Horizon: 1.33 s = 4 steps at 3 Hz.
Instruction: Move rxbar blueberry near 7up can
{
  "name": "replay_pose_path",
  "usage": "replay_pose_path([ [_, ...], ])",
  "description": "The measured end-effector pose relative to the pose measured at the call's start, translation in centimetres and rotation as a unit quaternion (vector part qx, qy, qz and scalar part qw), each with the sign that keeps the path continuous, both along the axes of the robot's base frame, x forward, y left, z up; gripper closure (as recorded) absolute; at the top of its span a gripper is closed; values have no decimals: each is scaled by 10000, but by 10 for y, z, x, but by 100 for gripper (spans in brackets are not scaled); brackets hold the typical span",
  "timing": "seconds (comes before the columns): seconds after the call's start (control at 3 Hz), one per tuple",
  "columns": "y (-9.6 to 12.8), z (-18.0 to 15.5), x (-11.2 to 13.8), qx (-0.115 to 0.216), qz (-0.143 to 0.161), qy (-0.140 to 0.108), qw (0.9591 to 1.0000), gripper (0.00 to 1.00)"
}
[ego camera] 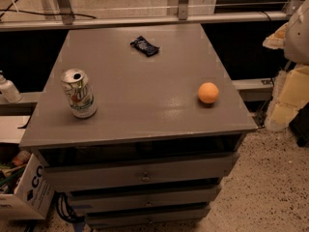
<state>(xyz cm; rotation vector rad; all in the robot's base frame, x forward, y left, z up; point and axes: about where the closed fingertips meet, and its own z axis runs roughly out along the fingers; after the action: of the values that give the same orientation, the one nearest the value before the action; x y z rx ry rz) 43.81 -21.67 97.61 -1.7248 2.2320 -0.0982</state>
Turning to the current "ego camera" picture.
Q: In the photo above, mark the blue rxbar blueberry wrapper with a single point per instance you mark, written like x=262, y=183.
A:
x=142, y=45

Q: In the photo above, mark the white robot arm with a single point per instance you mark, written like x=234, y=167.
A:
x=296, y=40

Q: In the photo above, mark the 7up soda can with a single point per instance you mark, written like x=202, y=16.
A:
x=77, y=88

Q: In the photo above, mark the grey drawer cabinet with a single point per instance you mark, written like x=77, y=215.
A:
x=153, y=151

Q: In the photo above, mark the orange fruit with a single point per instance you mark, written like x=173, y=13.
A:
x=208, y=92

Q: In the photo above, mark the white plastic bottle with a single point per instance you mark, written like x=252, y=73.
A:
x=8, y=90

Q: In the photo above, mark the white cardboard box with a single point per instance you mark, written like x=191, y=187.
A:
x=32, y=196

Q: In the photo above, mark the metal frame rail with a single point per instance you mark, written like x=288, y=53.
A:
x=17, y=15

